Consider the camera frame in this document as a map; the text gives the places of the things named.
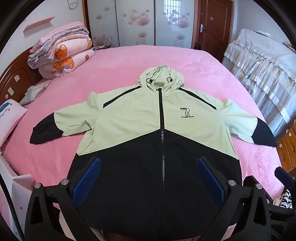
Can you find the white lace furniture cover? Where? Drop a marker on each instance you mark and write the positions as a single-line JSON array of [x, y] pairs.
[[259, 64]]

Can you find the pink wall shelf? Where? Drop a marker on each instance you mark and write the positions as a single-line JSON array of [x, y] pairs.
[[39, 23]]

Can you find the stack of folded pink quilts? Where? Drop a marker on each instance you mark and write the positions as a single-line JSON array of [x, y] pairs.
[[57, 37]]

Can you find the grey crumpled cloth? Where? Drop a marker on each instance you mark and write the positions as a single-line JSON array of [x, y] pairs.
[[34, 91]]

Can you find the small dark device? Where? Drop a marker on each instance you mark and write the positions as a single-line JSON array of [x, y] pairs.
[[97, 48]]

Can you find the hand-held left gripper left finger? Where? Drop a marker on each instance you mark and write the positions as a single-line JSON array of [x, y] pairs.
[[87, 183]]

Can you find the floral sliding wardrobe doors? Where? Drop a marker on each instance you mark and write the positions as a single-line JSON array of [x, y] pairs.
[[129, 23]]

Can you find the wooden drawer cabinet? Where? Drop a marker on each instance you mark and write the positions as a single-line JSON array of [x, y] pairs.
[[288, 148]]

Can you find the pink plush bed blanket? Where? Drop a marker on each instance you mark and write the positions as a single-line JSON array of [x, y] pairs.
[[104, 69]]

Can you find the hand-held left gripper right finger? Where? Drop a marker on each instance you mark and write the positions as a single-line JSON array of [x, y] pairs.
[[209, 183]]

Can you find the brown wooden door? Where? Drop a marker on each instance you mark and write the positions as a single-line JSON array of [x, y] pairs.
[[215, 23]]

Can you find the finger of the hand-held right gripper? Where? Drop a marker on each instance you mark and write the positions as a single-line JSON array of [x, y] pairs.
[[284, 175], [259, 183]]

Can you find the pink printed pillow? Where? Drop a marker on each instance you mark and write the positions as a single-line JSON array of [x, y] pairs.
[[11, 120]]

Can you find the green and black hooded jacket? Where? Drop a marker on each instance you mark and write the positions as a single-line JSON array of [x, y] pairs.
[[129, 115]]

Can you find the wooden headboard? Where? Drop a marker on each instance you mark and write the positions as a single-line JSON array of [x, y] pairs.
[[16, 81]]

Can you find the line-drawing wall sticker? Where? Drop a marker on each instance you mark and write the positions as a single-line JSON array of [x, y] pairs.
[[69, 4]]

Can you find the zebra-print cloth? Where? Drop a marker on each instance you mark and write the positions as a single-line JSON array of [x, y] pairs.
[[286, 197]]

